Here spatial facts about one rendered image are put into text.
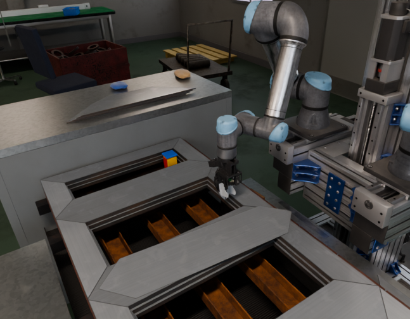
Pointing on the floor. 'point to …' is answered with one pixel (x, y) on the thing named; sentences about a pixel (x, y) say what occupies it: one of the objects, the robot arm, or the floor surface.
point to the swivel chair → (33, 43)
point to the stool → (0, 66)
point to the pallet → (202, 52)
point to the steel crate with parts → (92, 61)
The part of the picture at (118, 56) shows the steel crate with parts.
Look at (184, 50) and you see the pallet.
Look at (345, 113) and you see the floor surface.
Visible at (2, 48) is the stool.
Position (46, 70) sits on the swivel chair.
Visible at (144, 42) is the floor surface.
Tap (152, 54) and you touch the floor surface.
